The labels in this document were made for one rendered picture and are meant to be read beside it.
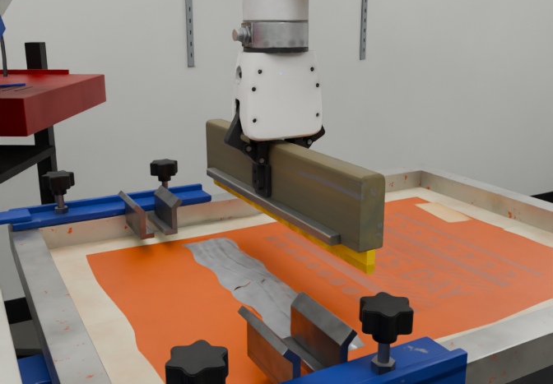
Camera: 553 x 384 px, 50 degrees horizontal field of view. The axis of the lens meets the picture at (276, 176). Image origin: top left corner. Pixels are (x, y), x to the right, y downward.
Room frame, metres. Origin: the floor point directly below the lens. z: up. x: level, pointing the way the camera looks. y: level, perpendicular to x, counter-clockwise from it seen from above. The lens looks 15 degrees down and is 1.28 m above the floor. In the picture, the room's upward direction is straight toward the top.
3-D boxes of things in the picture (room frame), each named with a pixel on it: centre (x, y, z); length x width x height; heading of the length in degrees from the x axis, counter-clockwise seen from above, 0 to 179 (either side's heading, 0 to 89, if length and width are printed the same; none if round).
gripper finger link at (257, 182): (0.69, 0.03, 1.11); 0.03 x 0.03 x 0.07; 28
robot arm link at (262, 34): (0.70, 0.01, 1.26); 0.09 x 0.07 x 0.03; 118
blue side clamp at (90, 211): (0.88, 0.25, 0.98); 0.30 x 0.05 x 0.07; 119
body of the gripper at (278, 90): (0.70, 0.00, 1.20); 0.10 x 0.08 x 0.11; 118
